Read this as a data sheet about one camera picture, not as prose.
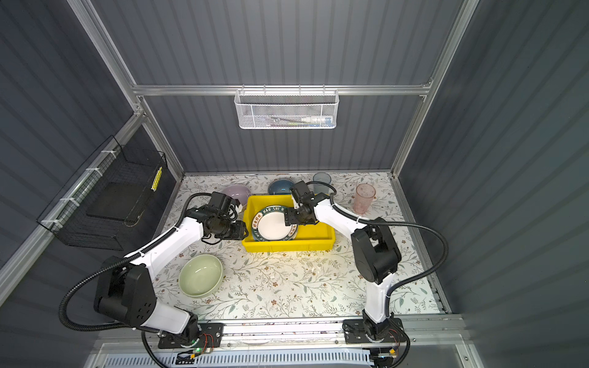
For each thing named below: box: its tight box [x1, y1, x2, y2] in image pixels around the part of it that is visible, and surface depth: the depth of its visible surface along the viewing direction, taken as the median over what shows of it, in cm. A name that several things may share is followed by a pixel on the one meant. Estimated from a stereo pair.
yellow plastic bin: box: [242, 193, 336, 253], surface depth 96 cm
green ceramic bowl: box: [178, 253, 224, 299], surface depth 85 cm
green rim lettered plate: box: [251, 204, 299, 243], surface depth 98 cm
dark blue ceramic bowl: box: [267, 177, 295, 195], surface depth 113 cm
